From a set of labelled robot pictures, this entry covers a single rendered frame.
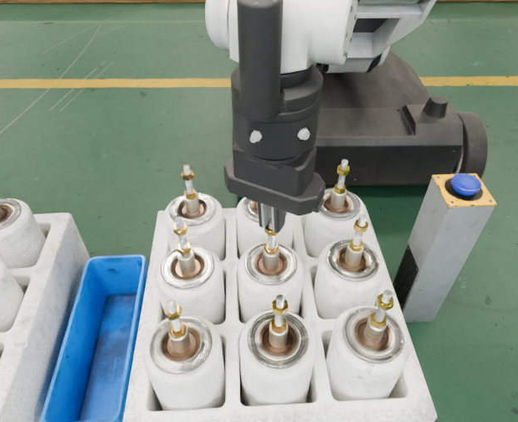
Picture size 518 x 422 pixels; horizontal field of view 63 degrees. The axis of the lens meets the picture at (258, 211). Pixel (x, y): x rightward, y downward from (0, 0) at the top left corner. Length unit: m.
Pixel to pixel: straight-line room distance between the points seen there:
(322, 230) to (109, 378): 0.45
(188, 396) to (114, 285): 0.39
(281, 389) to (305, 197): 0.24
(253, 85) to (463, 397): 0.66
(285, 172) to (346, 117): 0.61
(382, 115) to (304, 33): 0.72
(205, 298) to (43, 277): 0.29
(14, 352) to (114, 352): 0.21
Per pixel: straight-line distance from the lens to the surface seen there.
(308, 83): 0.40
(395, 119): 1.06
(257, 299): 0.60
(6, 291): 0.71
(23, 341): 0.71
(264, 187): 0.47
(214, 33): 0.39
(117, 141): 1.33
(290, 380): 0.53
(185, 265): 0.59
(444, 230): 0.69
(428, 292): 0.82
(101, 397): 0.82
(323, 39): 0.36
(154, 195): 1.11
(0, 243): 0.77
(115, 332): 0.87
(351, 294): 0.61
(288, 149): 0.41
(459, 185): 0.67
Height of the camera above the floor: 0.72
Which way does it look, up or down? 44 degrees down
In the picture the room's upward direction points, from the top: straight up
